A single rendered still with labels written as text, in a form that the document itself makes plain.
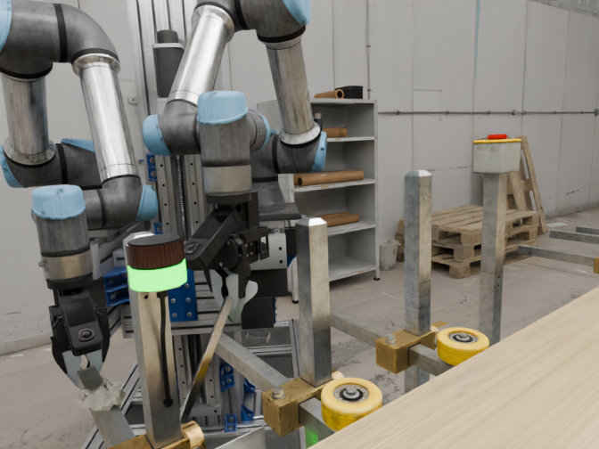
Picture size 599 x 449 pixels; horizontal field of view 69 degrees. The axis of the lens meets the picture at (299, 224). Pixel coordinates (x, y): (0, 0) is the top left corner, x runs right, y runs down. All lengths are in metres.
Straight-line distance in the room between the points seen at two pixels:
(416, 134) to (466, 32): 1.32
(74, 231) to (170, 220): 0.65
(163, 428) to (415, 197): 0.54
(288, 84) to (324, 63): 2.91
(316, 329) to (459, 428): 0.24
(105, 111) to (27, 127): 0.30
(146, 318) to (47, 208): 0.32
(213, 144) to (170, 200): 0.77
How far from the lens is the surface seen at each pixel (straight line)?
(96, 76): 1.03
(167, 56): 1.41
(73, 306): 0.82
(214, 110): 0.67
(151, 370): 0.57
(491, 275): 1.06
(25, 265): 3.25
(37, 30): 1.06
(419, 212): 0.81
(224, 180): 0.66
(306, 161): 1.23
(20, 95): 1.17
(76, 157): 1.36
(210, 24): 1.01
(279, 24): 1.05
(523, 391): 0.68
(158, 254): 0.47
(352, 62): 4.23
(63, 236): 0.80
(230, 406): 1.75
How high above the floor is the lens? 1.23
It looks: 11 degrees down
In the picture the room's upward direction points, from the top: 3 degrees counter-clockwise
